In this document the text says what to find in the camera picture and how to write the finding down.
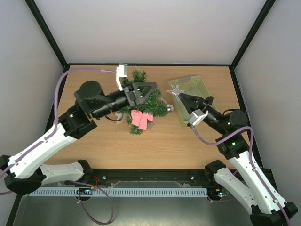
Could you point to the black corner frame post left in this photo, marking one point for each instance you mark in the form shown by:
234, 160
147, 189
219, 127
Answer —
31, 4

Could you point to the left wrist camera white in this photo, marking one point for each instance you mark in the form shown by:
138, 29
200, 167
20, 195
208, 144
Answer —
121, 72

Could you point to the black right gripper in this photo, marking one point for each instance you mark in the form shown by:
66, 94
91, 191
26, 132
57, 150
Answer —
203, 107

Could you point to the light blue slotted cable duct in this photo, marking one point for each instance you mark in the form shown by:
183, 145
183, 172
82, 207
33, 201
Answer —
119, 192

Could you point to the pink bow ornament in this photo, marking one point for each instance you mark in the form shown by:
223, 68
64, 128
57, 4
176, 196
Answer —
140, 119

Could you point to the black corner frame post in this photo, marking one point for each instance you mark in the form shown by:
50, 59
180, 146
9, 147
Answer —
31, 4
252, 32

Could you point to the light green plastic basket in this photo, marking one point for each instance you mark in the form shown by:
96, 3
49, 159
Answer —
191, 86

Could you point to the small green christmas tree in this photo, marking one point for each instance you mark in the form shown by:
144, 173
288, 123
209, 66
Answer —
152, 106

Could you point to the silver star ornament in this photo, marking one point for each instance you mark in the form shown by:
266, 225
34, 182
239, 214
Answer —
175, 91

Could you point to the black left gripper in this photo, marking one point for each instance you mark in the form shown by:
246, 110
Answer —
129, 94

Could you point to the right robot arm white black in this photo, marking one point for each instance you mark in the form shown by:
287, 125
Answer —
255, 193

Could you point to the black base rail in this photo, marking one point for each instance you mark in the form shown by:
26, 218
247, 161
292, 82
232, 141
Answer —
193, 177

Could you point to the black corner frame post right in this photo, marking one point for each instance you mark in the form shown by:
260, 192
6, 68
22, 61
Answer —
252, 32

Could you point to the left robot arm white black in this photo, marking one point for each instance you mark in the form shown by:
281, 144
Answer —
26, 171

